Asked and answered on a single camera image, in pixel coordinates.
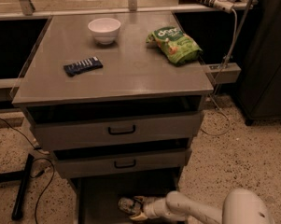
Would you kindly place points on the dark cabinet at right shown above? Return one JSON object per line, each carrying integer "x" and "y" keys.
{"x": 258, "y": 91}

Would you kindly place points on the green chip bag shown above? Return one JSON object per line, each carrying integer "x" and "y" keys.
{"x": 178, "y": 47}

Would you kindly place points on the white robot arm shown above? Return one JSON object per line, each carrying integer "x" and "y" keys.
{"x": 241, "y": 206}

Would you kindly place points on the black handle drawer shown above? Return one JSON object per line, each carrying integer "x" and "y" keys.
{"x": 124, "y": 164}
{"x": 121, "y": 130}

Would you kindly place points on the dark blue snack bar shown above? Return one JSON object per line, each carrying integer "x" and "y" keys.
{"x": 82, "y": 66}

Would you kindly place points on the black handle top drawer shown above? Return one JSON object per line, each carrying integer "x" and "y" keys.
{"x": 121, "y": 130}

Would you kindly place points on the top grey drawer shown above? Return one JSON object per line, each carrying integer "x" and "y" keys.
{"x": 93, "y": 133}

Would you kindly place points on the black handle middle drawer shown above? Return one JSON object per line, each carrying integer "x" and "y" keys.
{"x": 124, "y": 164}

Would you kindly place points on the grey side bracket box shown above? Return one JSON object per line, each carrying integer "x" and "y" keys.
{"x": 218, "y": 75}

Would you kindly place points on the black floor stand bar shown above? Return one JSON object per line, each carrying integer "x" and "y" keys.
{"x": 17, "y": 213}

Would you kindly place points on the white ceramic bowl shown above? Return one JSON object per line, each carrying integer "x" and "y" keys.
{"x": 104, "y": 30}

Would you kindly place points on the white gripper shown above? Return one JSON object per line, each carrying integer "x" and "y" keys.
{"x": 148, "y": 208}

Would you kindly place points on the bottom open grey drawer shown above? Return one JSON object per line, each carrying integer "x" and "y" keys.
{"x": 99, "y": 195}

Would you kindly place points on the grey drawer cabinet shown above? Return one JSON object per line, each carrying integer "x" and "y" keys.
{"x": 135, "y": 81}

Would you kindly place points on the middle grey drawer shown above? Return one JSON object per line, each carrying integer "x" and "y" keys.
{"x": 170, "y": 158}

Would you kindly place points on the crushed 7up can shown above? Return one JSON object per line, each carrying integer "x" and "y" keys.
{"x": 130, "y": 206}

